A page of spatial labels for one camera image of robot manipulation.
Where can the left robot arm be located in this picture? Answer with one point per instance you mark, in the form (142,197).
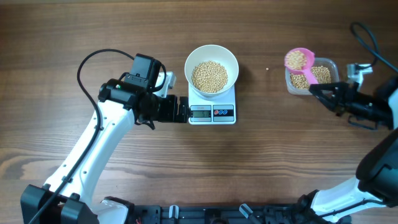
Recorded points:
(138,97)

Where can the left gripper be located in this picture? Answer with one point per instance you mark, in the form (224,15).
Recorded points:
(170,115)

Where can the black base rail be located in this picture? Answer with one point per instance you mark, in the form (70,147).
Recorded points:
(269,214)

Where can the soybeans in scoop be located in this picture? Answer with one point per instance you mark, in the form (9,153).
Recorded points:
(295,60)

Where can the soybeans in bowl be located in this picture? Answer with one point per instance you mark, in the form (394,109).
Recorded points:
(209,77)

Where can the pink measuring scoop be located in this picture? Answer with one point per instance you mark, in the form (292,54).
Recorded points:
(306,69)

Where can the clear plastic container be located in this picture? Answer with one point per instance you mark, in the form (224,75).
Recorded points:
(318,62)

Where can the pile of soybeans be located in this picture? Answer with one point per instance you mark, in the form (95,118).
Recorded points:
(321,73)

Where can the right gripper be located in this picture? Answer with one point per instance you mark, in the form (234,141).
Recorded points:
(342,94)

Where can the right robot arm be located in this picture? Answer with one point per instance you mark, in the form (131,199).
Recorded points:
(375,182)

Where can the white bowl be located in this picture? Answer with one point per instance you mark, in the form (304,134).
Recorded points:
(214,53)

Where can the white digital kitchen scale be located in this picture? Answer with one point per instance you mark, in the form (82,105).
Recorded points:
(220,109)

